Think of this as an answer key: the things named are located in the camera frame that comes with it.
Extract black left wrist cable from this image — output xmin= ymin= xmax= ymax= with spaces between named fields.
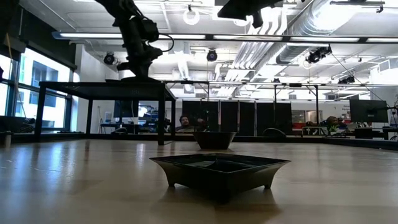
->
xmin=157 ymin=33 xmax=175 ymax=53

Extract black aluminium extrusion frame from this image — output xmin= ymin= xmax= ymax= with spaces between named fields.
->
xmin=0 ymin=126 xmax=398 ymax=152

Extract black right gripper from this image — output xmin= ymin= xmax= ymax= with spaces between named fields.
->
xmin=217 ymin=0 xmax=282 ymax=29

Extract person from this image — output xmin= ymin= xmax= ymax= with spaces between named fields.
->
xmin=175 ymin=114 xmax=195 ymax=133
xmin=320 ymin=114 xmax=349 ymax=136

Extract black perforated metal shelf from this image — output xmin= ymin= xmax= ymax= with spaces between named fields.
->
xmin=34 ymin=81 xmax=177 ymax=146

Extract black computer monitor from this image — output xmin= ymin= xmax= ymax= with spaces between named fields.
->
xmin=349 ymin=99 xmax=389 ymax=123

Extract black small square mini plate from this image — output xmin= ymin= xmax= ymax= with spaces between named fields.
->
xmin=149 ymin=152 xmax=292 ymax=205

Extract white ring ceiling lamp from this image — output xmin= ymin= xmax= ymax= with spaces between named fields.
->
xmin=182 ymin=7 xmax=201 ymax=26

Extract black room divider panels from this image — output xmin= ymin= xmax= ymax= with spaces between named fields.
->
xmin=182 ymin=101 xmax=293 ymax=137

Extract black arched cable loop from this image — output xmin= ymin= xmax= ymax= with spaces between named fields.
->
xmin=261 ymin=127 xmax=287 ymax=138

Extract silver ventilation duct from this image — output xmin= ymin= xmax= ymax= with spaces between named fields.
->
xmin=276 ymin=0 xmax=398 ymax=65

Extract overhead LED light bar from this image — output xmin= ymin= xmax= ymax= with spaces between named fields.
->
xmin=52 ymin=30 xmax=398 ymax=45

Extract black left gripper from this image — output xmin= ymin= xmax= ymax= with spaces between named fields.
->
xmin=117 ymin=43 xmax=164 ymax=79

